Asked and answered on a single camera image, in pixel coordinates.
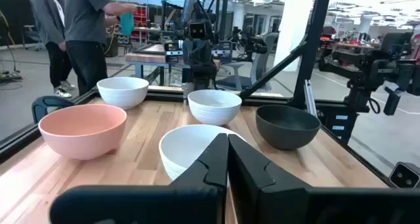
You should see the white ribbed bowl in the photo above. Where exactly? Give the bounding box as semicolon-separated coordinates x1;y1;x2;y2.
96;76;150;110
187;89;243;127
158;123;246;182

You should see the grey office chair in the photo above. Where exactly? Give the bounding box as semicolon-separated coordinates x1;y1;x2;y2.
218;32;280;92

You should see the wooden workbench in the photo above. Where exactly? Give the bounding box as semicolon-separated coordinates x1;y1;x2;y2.
124;43;191;87

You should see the black box with label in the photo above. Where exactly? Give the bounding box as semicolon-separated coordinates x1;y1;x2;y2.
211;39;234;62
163;39;184;64

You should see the pink bowl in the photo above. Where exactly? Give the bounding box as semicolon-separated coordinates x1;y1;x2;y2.
38;103;128;161

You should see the silver bracket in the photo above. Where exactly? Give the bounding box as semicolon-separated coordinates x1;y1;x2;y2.
303;79;318;117

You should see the teal cup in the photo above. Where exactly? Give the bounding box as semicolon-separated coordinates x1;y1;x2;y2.
119;12;135;36

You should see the table-level camera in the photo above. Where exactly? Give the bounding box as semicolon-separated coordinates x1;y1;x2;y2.
388;161;420;189

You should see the white column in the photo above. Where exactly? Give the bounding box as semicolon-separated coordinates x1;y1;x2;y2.
273;0;318;72

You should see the person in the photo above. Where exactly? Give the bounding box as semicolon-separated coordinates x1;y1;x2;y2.
64;0;138;97
29;0;77;99

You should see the red cabinet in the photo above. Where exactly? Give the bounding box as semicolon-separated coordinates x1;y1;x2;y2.
131;5;148;39

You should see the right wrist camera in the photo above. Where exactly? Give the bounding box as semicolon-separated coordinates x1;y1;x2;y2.
188;21;207;40

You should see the dark bowl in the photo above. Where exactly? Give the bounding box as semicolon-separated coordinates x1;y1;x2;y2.
255;104;322;151

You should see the black aluminium table frame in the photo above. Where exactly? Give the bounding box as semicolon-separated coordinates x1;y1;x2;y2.
0;0;394;187

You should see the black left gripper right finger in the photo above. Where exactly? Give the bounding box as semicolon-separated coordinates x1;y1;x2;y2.
228;133;420;224

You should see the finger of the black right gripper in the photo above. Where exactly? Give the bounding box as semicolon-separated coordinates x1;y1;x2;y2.
191;64;205;90
203;64;217;90

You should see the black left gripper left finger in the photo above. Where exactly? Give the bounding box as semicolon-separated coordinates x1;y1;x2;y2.
49;133;229;224

